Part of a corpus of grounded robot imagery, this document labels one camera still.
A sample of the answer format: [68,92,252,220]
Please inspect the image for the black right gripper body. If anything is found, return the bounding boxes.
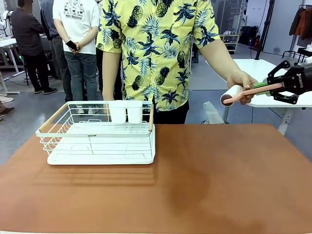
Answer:
[282,62,312,95]

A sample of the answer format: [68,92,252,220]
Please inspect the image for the pink lint roller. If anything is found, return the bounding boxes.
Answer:
[220,82,285,107]

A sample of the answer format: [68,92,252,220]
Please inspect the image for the person's left forearm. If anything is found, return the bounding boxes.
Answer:
[198,36,244,85]

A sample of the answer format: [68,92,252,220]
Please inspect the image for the person's right forearm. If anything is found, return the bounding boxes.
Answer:
[101,45,122,122]

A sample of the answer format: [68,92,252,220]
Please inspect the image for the person's left hand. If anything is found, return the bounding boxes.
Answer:
[227,71,259,106]

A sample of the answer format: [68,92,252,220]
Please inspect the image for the white table with metal legs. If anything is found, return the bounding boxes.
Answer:
[206,58,312,136]

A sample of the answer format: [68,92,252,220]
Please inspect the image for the black backpack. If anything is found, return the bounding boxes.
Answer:
[240,25,259,46]

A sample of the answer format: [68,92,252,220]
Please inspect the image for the black clothes rack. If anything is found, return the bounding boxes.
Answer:
[282,4,312,61]

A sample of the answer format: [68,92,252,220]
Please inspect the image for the light wooden shelf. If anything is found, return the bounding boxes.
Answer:
[220,33,241,55]

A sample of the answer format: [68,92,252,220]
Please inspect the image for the hanging brown garments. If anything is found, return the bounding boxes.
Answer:
[289,6,312,41]

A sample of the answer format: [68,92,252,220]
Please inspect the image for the clear plastic bag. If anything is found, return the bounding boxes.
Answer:
[203,100,227,124]

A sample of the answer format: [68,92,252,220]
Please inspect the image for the person in yellow pineapple shirt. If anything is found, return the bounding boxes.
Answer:
[96,0,219,125]

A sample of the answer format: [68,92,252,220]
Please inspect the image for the white double cutlery holder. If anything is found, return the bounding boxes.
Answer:
[108,100,142,124]

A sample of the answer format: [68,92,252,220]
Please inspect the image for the white drip tray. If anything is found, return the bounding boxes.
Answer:
[47,126,156,166]

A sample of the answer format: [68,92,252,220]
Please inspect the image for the man in white t-shirt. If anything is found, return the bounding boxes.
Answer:
[52,0,101,115]

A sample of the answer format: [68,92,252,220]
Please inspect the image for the black smartphone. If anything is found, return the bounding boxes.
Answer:
[65,40,80,52]

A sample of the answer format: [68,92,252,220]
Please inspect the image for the bystander in blue shirt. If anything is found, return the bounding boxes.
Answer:
[40,0,64,80]

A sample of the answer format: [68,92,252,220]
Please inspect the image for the man in dark jacket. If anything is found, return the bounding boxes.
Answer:
[10,0,59,95]

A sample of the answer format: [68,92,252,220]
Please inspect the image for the white standing desk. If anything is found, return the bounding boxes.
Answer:
[0,36,21,95]

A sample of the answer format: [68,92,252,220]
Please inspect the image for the white sneaker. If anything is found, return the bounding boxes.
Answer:
[0,92,15,104]

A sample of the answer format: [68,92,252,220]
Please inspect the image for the brown shoe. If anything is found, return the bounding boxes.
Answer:
[0,100,16,123]

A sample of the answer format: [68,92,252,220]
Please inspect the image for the white wire dish rack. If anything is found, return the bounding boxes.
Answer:
[35,100,156,159]

